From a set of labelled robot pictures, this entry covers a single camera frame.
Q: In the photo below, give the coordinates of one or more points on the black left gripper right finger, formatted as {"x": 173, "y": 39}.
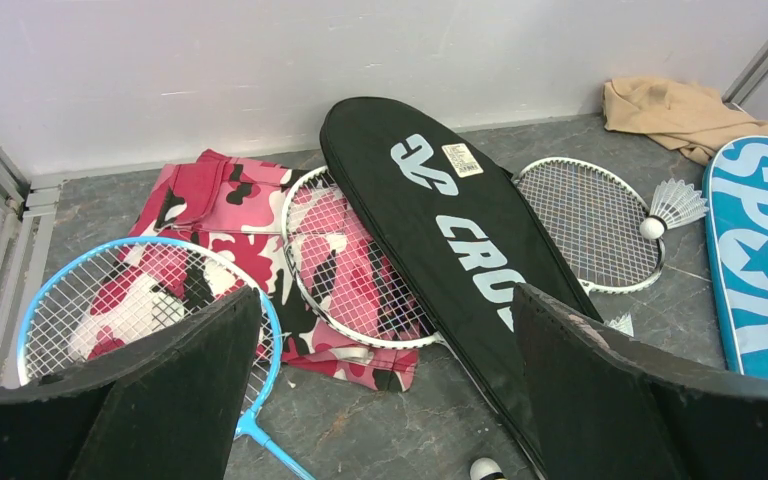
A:
{"x": 609, "y": 406}

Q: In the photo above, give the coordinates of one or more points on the black Crossway racket cover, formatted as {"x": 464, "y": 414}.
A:
{"x": 460, "y": 234}

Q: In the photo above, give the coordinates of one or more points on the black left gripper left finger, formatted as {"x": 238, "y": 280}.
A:
{"x": 162, "y": 407}

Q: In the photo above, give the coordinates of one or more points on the white racket on pink cloth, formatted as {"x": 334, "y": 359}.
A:
{"x": 343, "y": 274}

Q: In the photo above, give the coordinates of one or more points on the blue Sport racket cover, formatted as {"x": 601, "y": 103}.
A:
{"x": 735, "y": 185}

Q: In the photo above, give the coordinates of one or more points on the pink camouflage cloth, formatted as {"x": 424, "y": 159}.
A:
{"x": 232, "y": 205}

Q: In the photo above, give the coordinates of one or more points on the white shuttlecock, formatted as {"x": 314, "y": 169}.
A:
{"x": 622, "y": 323}
{"x": 486, "y": 468}
{"x": 674, "y": 204}

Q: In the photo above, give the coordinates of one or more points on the beige cloth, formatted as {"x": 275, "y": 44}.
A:
{"x": 688, "y": 118}

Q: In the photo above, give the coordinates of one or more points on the white racket behind black cover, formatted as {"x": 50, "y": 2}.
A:
{"x": 593, "y": 217}

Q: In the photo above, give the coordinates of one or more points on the blue frame badminton racket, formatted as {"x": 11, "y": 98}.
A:
{"x": 128, "y": 288}

